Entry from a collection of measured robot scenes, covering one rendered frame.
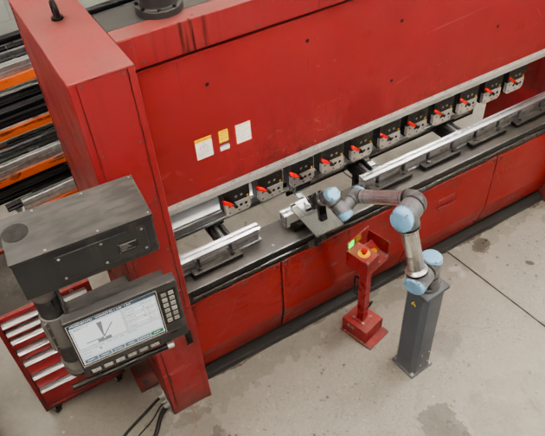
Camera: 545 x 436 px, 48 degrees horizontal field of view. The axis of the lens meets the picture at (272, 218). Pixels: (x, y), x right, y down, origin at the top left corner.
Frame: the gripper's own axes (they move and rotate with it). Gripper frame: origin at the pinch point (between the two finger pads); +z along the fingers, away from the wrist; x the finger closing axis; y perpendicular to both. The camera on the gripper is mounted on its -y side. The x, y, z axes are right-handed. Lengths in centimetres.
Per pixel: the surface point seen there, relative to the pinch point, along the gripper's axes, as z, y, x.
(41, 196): 161, 95, 125
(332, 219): -7.7, -10.1, -6.0
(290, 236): 9.8, -9.0, 14.6
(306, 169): -16.0, 20.2, -0.7
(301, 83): -57, 56, 1
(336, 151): -19.0, 22.7, -20.0
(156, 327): -63, -18, 112
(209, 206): 26, 27, 46
